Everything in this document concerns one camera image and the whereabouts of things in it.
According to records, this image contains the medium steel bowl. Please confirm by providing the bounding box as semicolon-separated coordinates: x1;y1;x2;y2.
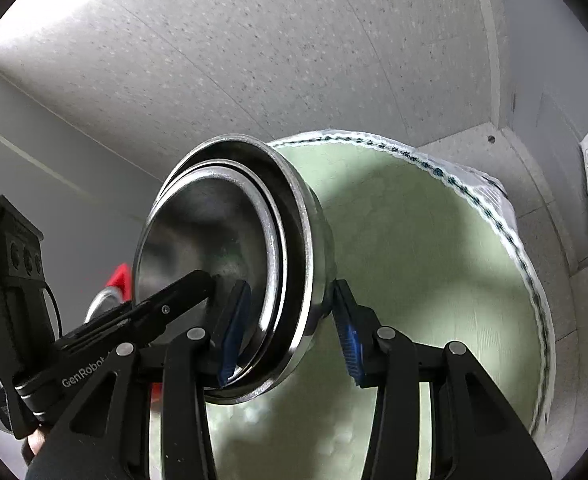
161;133;335;405
133;158;288;387

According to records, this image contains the person's left hand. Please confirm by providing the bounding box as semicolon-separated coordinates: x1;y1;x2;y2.
21;428;48;466

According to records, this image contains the large steel bowl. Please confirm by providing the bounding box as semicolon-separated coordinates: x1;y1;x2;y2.
84;286;123;323

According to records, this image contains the red plastic tray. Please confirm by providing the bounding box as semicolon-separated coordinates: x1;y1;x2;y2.
106;263;132;301

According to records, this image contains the green round tablecloth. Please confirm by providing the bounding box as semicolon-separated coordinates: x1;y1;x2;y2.
208;130;556;479

